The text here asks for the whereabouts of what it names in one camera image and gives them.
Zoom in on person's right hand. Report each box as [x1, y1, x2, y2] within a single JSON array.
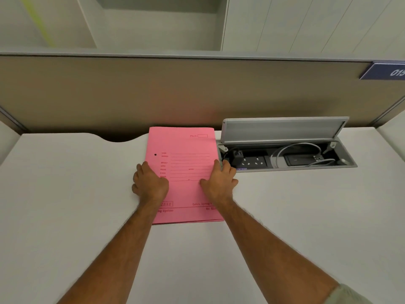
[[199, 159, 240, 207]]

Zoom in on person's left hand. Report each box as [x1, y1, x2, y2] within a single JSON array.
[[132, 161, 170, 206]]

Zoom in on pink paper file folder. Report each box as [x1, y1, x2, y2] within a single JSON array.
[[148, 126, 225, 225]]

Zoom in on person's right forearm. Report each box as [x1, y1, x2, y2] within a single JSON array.
[[218, 199, 341, 304]]

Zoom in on person's left forearm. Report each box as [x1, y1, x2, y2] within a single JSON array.
[[58, 199, 162, 304]]

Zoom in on black power socket strip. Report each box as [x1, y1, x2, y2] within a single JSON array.
[[229, 149, 271, 170]]

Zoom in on black power adapter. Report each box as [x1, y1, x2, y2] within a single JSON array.
[[283, 154, 313, 167]]

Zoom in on grey desk partition panel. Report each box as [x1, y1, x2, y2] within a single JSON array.
[[0, 51, 405, 143]]

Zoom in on light green shirt sleeve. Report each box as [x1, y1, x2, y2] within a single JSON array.
[[322, 283, 374, 304]]

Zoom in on blue desk number sign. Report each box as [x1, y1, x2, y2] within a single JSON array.
[[359, 61, 405, 81]]

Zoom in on white cable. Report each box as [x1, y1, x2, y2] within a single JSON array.
[[271, 142, 336, 168]]

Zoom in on grey cable box lid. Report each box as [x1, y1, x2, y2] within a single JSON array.
[[221, 117, 350, 145]]

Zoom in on grey recessed cable box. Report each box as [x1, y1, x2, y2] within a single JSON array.
[[217, 137, 358, 171]]

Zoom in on white wall cabinet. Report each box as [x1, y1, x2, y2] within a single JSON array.
[[0, 0, 405, 54]]

